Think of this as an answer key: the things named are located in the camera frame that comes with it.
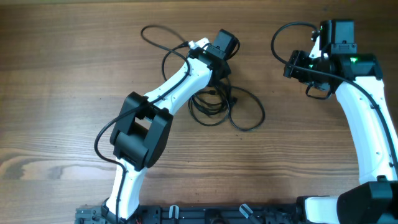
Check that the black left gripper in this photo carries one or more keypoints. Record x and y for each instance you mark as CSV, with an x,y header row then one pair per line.
x,y
227,71

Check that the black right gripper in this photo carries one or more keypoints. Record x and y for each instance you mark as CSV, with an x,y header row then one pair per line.
x,y
296,73

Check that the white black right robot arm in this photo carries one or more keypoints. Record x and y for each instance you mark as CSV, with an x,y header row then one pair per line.
x,y
335,66

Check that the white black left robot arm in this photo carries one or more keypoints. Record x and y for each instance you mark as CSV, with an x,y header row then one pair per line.
x,y
141,130

